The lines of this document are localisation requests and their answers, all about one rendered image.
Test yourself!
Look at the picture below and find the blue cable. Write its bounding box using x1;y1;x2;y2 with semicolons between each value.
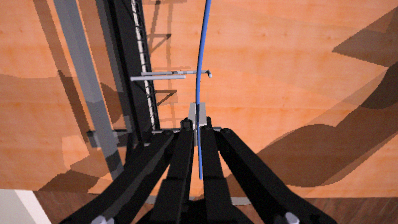
196;0;211;180

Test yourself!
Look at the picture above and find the black metal rack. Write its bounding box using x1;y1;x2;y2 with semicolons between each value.
53;0;197;181

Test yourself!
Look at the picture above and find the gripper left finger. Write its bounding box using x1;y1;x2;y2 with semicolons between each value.
58;102;197;224

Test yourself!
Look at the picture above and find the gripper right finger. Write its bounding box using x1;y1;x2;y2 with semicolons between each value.
199;102;338;224

